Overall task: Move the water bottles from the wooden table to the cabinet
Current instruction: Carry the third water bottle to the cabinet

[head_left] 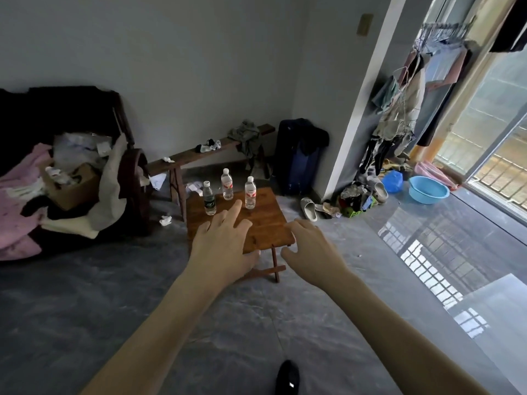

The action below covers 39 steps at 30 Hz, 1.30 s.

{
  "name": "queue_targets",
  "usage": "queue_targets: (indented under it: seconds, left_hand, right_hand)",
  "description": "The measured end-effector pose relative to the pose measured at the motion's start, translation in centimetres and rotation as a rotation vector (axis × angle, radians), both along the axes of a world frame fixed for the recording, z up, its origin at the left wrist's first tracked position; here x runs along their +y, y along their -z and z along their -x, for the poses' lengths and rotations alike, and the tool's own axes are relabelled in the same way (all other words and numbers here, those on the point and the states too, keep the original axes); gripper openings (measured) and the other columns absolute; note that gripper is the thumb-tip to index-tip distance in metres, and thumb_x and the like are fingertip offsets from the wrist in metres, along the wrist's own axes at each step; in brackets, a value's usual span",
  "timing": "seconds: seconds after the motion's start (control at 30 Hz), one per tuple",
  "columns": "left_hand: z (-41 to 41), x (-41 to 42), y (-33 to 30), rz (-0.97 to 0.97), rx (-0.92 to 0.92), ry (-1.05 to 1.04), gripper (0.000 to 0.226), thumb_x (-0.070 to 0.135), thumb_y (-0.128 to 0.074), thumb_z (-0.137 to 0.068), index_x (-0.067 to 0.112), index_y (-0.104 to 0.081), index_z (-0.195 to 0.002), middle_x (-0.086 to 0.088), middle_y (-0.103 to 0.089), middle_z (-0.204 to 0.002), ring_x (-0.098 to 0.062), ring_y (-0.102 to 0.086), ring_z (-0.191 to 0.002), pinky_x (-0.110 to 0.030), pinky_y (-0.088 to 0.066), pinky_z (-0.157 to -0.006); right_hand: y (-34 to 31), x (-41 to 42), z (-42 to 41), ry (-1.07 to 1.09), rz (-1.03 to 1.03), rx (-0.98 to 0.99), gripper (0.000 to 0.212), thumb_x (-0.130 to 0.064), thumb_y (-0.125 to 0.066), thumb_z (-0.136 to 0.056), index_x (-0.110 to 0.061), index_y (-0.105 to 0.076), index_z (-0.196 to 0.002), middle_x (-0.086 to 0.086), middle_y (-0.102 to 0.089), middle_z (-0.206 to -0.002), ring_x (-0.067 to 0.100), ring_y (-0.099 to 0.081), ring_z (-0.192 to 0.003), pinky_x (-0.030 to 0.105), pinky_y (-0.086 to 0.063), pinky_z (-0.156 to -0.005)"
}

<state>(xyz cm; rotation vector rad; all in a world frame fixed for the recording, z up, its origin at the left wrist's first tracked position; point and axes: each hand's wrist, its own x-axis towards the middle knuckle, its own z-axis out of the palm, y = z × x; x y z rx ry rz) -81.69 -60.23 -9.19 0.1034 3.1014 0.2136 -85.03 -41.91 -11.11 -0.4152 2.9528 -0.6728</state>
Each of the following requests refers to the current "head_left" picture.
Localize person's left hand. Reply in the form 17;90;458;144
185;199;262;291

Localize person's right hand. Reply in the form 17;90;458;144
281;219;355;291

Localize clear water bottle green label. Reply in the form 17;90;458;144
202;180;218;217

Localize clear water bottle red label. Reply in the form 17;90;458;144
244;176;257;210
221;168;234;201
44;166;77;187

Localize person's left forearm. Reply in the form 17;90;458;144
82;271;227;395

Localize person's right forearm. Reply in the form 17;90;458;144
329;271;499;395

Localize person's right black shoe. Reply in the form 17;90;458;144
274;359;300;395

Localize grey slipper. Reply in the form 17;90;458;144
366;175;389;204
299;197;318;223

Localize small wooden table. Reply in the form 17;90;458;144
186;187;297;284

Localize pile of mixed clothes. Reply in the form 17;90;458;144
337;183;379;218

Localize dark blue suitcase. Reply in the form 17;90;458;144
273;117;330;197

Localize long wooden bench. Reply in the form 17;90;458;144
144;123;276;222

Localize blue plastic bag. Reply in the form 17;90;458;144
380;170;403;194

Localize white navy socks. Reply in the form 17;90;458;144
195;138;222;154

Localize grey green garment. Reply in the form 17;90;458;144
227;120;264;159

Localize cream cloth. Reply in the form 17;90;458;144
41;133;128;239

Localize light blue plastic basin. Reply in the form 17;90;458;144
408;176;450;205

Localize pink plastic basin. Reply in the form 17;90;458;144
413;161;460;190

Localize brown cardboard box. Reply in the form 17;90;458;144
43;160;102;211

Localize clear plastic bag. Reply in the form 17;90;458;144
52;132;114;173

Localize teal hanging cloth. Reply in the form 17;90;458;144
372;76;400;111

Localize row of hanging clothes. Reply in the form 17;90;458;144
360;36;480;177

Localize pink cloth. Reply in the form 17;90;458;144
0;143;54;262

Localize dark wooden sofa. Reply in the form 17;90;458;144
0;86;151;262

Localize glass sliding door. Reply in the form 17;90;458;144
432;0;527;227

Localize black hanging trousers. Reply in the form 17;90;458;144
489;0;527;53

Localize wall switch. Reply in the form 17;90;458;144
356;13;374;37

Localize metal clothes rail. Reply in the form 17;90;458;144
416;18;474;48

